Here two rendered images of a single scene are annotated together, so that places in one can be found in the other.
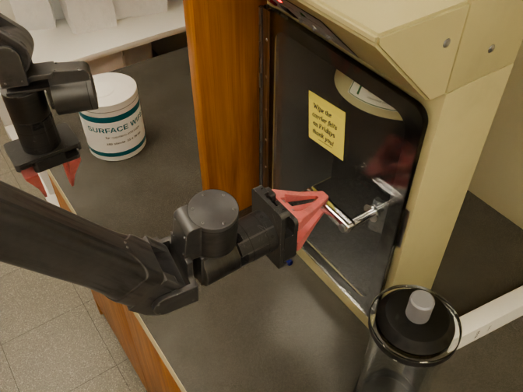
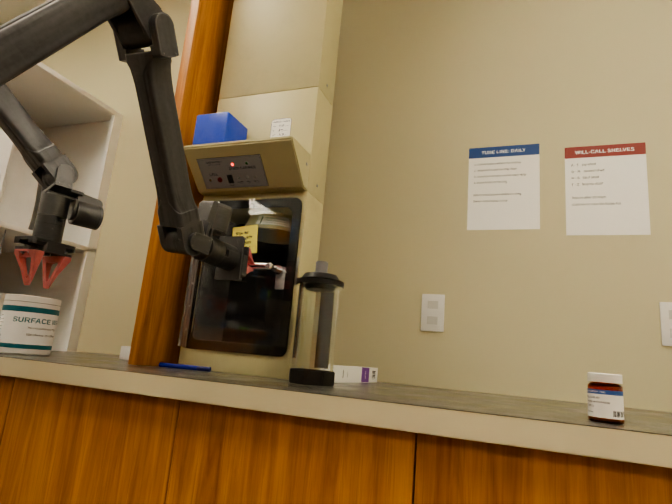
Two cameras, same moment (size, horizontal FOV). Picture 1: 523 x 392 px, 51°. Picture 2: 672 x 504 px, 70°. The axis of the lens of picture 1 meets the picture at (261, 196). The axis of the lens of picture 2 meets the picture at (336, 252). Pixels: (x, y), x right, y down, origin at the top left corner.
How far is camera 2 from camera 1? 99 cm
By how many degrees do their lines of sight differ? 65
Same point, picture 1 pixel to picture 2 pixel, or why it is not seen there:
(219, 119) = (161, 271)
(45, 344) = not seen: outside the picture
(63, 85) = (86, 203)
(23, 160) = (39, 237)
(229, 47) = not seen: hidden behind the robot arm
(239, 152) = (165, 307)
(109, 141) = (30, 331)
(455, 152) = (311, 233)
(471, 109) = (314, 212)
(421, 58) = (301, 161)
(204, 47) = not seen: hidden behind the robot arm
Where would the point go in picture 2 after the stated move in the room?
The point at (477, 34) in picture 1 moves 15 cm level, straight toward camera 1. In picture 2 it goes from (313, 172) to (323, 149)
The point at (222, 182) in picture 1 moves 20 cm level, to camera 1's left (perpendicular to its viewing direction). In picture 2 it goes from (151, 326) to (64, 317)
